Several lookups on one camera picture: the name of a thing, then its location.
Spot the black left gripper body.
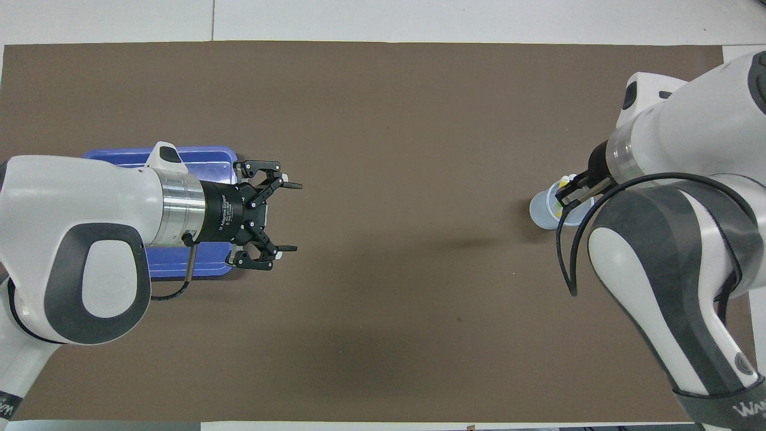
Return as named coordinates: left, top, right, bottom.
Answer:
left=200, top=180, right=267, bottom=243

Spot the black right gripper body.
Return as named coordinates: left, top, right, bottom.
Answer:
left=589, top=141, right=614, bottom=191

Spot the green marker pen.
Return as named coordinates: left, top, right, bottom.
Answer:
left=554, top=175, right=570, bottom=217

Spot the translucent plastic cup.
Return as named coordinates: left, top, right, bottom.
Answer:
left=529, top=180, right=595, bottom=230

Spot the blue plastic tray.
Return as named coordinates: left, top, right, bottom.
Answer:
left=83, top=145, right=238, bottom=280

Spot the brown table mat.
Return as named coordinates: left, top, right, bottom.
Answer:
left=3, top=41, right=764, bottom=423

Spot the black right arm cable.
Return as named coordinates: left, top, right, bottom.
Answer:
left=555, top=172, right=761, bottom=298

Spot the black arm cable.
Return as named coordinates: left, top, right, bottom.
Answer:
left=555, top=172, right=761, bottom=298
left=150, top=232, right=199, bottom=301

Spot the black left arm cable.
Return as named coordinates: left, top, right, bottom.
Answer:
left=150, top=232, right=199, bottom=301

